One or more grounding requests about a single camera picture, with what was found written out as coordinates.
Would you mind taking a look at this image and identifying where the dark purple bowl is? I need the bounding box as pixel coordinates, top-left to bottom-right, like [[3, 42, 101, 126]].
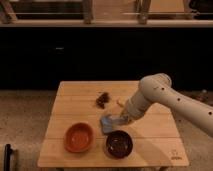
[[106, 130, 133, 159]]

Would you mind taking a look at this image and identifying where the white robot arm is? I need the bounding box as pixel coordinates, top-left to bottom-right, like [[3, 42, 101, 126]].
[[120, 73, 213, 138]]

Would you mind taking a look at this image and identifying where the black object at floor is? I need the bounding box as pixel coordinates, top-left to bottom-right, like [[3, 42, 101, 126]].
[[3, 144, 13, 171]]

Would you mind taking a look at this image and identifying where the wooden table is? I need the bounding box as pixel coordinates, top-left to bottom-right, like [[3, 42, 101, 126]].
[[38, 81, 189, 168]]

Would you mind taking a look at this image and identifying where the dark red grape bunch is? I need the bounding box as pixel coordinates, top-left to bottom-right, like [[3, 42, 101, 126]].
[[96, 92, 110, 109]]

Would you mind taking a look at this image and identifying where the orange bowl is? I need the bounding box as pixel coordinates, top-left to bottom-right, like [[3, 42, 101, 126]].
[[64, 122, 94, 153]]

